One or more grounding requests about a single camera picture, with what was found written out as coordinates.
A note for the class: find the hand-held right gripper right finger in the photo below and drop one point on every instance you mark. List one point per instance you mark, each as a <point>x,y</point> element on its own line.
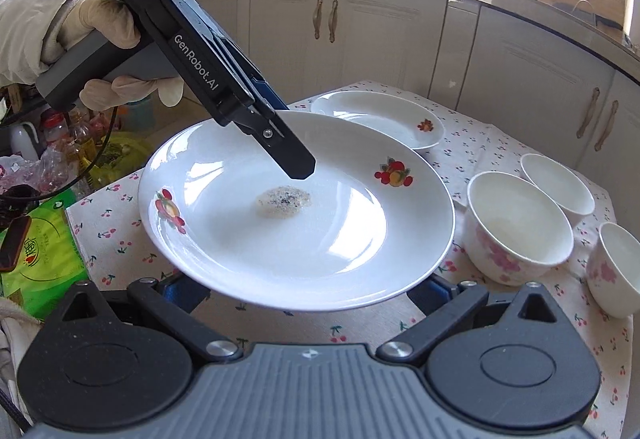
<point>432,296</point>

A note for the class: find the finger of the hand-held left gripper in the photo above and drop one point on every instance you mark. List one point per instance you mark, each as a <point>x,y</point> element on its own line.
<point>296,160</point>
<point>267,94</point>

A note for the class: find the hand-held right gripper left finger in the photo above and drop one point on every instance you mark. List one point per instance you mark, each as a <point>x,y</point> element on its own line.
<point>182,293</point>

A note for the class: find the large white fruit-print plate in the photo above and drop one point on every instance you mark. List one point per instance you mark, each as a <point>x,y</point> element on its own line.
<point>300,249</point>

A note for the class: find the small white fruit-print plate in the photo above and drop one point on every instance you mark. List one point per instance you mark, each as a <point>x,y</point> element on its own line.
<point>380,116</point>

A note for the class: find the white bowl pink flower print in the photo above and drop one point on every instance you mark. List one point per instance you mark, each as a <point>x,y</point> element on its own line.
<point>617,264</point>
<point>520,219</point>
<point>557,184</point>

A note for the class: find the person's left forearm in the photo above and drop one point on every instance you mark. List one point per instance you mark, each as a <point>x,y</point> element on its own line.
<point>22,34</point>

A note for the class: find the person's left hand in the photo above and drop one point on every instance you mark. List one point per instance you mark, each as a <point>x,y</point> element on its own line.
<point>75,19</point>

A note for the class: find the food residue patch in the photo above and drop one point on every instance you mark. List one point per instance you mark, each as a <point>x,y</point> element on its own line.
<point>284,202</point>

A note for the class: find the yellow plastic bag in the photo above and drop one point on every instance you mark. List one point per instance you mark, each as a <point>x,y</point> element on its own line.
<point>117,159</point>

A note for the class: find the cooking oil bottle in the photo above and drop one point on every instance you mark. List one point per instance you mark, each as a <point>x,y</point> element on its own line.
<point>84,134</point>

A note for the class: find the white kitchen cabinet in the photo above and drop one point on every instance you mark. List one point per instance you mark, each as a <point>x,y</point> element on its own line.
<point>400,39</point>

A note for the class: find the green plastic package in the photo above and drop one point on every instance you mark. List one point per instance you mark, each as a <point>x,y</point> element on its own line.
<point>40,264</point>

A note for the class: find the cherry print tablecloth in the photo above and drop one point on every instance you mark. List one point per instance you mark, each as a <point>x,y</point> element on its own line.
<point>500,141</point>

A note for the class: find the white cloth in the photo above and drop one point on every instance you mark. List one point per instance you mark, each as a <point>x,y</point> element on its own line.
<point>12,359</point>

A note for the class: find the white kettle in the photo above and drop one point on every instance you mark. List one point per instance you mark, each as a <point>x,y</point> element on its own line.
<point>24,139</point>

